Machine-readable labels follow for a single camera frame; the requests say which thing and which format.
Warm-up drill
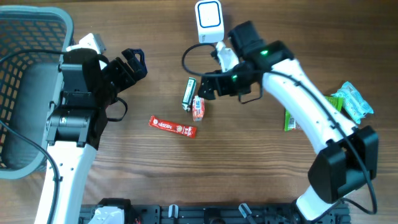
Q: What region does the orange Kleenex tissue pack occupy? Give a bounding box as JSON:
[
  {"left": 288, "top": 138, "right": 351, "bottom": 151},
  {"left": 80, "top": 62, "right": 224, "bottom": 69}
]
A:
[{"left": 192, "top": 95, "right": 205, "bottom": 121}]

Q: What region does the green white small box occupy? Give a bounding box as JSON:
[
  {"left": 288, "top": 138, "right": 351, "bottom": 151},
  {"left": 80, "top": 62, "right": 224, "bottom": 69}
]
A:
[{"left": 182, "top": 77, "right": 197, "bottom": 111}]

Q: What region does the red Nescafe coffee stick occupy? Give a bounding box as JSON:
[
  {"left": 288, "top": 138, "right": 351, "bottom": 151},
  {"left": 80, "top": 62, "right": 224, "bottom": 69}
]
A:
[{"left": 149, "top": 116, "right": 197, "bottom": 138}]

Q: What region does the green snack bag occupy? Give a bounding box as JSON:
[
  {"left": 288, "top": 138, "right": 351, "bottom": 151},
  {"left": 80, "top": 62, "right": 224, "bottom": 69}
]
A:
[{"left": 284, "top": 96, "right": 343, "bottom": 132}]

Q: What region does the teal tissue pack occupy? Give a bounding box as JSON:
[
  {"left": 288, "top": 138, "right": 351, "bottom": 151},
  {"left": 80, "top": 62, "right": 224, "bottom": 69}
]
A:
[{"left": 331, "top": 82, "right": 374, "bottom": 124}]

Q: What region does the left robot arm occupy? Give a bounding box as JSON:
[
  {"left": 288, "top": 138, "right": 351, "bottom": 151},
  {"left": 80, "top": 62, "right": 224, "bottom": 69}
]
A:
[{"left": 35, "top": 48, "right": 147, "bottom": 223}]

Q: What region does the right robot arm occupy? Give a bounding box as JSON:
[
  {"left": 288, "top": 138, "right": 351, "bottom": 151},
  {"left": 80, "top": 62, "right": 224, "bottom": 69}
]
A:
[{"left": 199, "top": 21, "right": 379, "bottom": 223}]

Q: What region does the white barcode scanner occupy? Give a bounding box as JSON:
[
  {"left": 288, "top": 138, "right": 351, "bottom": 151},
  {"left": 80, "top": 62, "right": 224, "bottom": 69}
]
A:
[{"left": 195, "top": 0, "right": 224, "bottom": 44}]

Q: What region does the grey plastic mesh basket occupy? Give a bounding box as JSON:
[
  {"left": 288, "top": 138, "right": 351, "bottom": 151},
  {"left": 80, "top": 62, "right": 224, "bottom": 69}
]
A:
[{"left": 0, "top": 5, "right": 75, "bottom": 180}]

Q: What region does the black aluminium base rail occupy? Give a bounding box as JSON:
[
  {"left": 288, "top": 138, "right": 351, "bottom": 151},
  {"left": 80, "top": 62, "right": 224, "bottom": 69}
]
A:
[{"left": 79, "top": 198, "right": 352, "bottom": 224}]

